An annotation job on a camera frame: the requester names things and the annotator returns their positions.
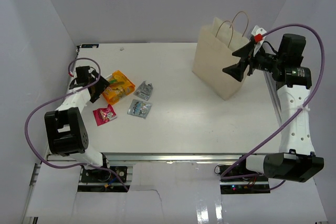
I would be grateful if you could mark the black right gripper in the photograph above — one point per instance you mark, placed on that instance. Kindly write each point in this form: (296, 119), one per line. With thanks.
(237, 71)

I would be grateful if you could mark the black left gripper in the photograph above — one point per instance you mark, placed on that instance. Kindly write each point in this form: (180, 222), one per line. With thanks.
(102, 83)

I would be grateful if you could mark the orange snack bag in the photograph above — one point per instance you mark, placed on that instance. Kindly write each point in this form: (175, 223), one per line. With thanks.
(119, 87)

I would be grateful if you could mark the pink snack packet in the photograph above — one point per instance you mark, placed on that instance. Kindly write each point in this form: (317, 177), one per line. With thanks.
(104, 115)

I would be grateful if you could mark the beige paper bag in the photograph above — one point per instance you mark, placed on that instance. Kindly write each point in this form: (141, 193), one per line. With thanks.
(215, 45)

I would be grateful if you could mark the blue silver snack packet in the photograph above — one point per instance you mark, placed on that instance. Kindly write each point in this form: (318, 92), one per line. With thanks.
(139, 108)

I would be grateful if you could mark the silver foil snack packet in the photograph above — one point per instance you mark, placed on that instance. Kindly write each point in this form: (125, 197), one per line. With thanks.
(144, 91)

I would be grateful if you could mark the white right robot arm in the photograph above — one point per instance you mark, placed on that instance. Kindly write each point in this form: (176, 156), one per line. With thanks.
(296, 159)

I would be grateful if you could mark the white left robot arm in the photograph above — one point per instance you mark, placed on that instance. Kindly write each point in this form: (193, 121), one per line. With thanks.
(66, 131)

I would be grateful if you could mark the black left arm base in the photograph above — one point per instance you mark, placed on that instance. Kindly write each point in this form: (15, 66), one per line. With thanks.
(100, 176)

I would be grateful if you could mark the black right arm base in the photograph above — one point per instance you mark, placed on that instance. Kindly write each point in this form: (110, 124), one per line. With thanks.
(242, 185)

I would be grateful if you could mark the white front cover sheet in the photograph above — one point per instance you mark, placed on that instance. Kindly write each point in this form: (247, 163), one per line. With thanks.
(170, 193)

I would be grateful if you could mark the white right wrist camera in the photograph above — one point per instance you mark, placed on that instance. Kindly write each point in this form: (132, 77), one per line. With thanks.
(258, 36)

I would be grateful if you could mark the aluminium table frame rail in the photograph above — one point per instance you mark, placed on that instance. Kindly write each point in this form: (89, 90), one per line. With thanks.
(184, 157)

